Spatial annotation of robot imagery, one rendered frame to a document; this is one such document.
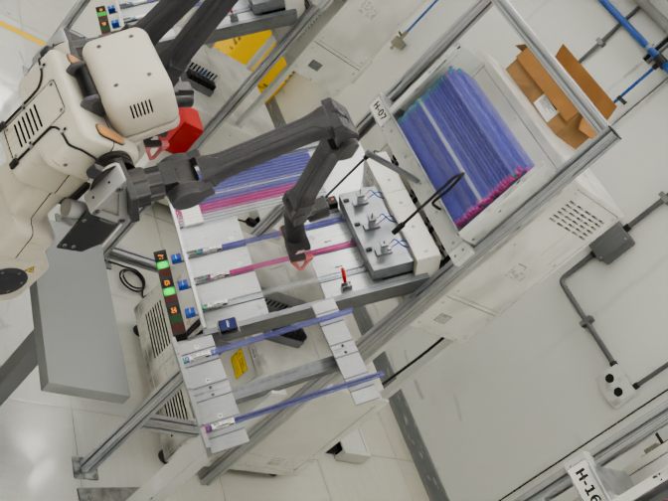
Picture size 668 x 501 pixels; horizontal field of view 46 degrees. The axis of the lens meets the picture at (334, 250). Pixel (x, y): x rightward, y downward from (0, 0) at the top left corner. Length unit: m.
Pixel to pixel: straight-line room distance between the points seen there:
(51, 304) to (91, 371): 0.22
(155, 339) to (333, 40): 1.50
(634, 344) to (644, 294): 0.22
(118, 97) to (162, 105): 0.10
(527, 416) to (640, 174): 1.24
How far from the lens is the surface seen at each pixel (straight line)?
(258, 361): 2.66
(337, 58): 3.68
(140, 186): 1.71
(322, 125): 1.75
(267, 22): 3.47
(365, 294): 2.44
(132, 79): 1.75
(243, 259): 2.54
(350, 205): 2.60
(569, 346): 3.86
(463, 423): 4.09
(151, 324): 3.21
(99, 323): 2.34
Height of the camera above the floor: 2.08
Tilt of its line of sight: 24 degrees down
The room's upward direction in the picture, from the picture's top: 47 degrees clockwise
